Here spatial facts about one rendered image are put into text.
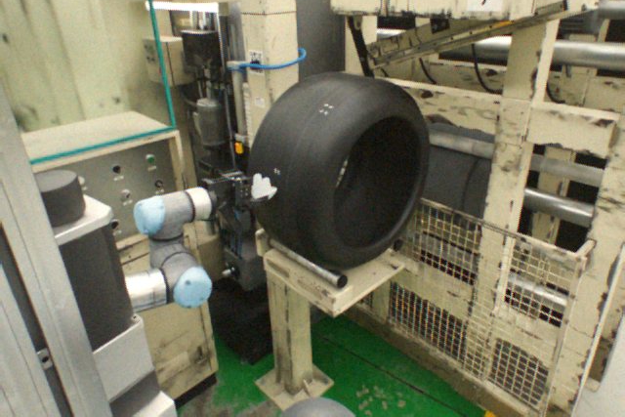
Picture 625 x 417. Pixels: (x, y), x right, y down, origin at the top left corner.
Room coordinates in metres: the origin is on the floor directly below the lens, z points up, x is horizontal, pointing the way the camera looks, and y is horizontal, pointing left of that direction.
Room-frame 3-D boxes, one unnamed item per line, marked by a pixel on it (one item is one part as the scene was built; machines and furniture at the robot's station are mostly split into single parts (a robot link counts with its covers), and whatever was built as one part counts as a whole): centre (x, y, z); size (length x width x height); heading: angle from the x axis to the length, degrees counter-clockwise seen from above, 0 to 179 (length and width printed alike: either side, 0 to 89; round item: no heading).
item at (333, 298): (1.21, 0.04, 0.83); 0.36 x 0.09 x 0.06; 43
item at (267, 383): (1.48, 0.13, 0.02); 0.27 x 0.27 x 0.04; 43
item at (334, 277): (1.21, 0.04, 0.90); 0.35 x 0.05 x 0.05; 43
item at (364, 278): (1.31, -0.06, 0.80); 0.37 x 0.36 x 0.02; 133
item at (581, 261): (1.36, -0.46, 0.65); 0.90 x 0.02 x 0.70; 43
